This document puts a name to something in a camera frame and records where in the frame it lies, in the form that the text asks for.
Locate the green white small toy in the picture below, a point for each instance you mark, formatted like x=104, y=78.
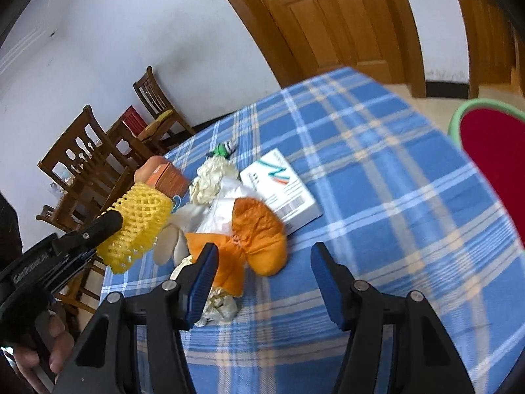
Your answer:
x=223, y=149

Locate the person's left hand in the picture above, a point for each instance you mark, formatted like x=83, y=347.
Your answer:
x=61, y=349

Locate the red basin with green rim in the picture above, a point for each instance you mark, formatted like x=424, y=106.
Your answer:
x=492, y=152

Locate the blue plaid tablecloth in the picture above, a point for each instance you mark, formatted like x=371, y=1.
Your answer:
x=369, y=172

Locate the white cardboard box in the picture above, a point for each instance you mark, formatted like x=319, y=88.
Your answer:
x=283, y=188

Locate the orange carton box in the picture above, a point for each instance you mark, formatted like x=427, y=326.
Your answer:
x=168, y=180

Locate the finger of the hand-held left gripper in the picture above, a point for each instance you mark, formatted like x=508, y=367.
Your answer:
x=104, y=225

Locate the closed wooden door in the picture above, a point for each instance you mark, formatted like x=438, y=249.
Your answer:
x=328, y=20

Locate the open wooden door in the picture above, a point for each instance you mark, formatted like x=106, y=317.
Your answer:
x=484, y=20

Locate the person's dark clothing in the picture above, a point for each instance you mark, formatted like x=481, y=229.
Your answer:
x=8, y=230

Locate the yellow foam fruit net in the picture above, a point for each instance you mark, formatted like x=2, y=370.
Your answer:
x=139, y=221

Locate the wooden chair with yellow cushion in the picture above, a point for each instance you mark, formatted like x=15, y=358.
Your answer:
x=154, y=94

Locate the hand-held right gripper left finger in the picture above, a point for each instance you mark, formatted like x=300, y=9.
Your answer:
x=203, y=283

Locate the cream tissue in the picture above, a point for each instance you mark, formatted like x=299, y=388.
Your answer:
x=213, y=174

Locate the dark wooden chair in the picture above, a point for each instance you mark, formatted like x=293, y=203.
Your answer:
x=88, y=160
x=84, y=291

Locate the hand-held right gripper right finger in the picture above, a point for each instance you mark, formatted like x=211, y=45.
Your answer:
x=324, y=283

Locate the white crumpled paper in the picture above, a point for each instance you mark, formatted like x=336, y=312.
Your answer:
x=221, y=211

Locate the yellow seat cushion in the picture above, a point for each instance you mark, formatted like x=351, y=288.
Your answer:
x=158, y=123

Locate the small cream crumpled paper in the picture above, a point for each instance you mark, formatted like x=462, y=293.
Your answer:
x=219, y=308

